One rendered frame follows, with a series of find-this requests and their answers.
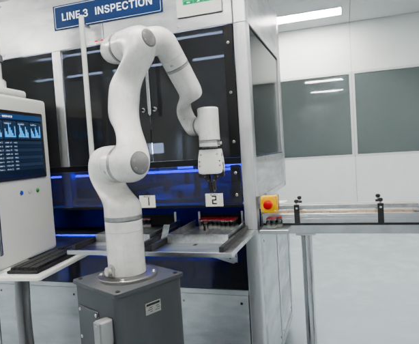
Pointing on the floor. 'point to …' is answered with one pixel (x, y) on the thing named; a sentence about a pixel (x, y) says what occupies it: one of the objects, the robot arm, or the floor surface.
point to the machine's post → (249, 169)
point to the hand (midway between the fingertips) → (212, 186)
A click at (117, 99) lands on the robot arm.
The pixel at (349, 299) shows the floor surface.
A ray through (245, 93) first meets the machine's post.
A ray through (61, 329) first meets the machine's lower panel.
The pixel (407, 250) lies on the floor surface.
